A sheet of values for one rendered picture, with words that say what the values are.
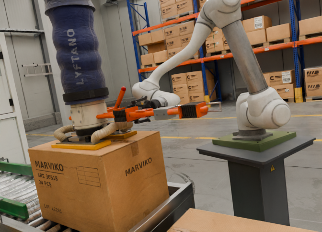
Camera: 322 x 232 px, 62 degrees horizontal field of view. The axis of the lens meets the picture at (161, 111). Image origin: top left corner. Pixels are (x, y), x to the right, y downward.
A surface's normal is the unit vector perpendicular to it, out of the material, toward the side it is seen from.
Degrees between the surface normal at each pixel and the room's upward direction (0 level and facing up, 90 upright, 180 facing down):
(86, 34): 78
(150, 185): 90
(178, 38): 87
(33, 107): 90
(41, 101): 90
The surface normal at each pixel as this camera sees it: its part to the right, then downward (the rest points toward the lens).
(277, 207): 0.55, 0.03
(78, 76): 0.22, -0.22
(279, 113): 0.23, 0.14
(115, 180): 0.80, -0.04
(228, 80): -0.58, 0.19
